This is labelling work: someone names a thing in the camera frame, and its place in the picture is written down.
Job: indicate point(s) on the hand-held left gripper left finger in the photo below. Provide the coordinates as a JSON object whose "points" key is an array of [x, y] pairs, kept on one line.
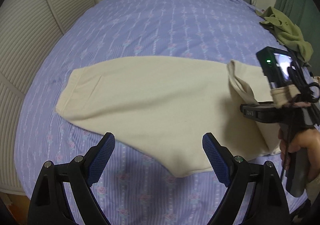
{"points": [[101, 162]]}

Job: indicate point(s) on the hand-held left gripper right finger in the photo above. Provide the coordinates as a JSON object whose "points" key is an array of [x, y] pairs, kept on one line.
{"points": [[216, 162]]}

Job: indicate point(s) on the cream pants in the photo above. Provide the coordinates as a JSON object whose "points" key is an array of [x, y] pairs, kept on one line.
{"points": [[150, 95]]}

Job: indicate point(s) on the person's right forearm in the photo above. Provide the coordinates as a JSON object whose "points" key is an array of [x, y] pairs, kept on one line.
{"points": [[315, 187]]}

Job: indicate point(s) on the person's right hand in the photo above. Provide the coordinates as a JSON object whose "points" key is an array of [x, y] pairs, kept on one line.
{"points": [[312, 145]]}

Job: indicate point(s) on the green garment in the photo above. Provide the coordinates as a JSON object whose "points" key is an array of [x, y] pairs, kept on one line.
{"points": [[287, 32]]}

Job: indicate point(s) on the bed with purple floral cover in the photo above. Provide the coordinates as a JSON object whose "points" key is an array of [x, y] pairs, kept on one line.
{"points": [[150, 19]]}

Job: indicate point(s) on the white louvered wardrobe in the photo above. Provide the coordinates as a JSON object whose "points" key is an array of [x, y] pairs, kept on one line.
{"points": [[30, 27]]}

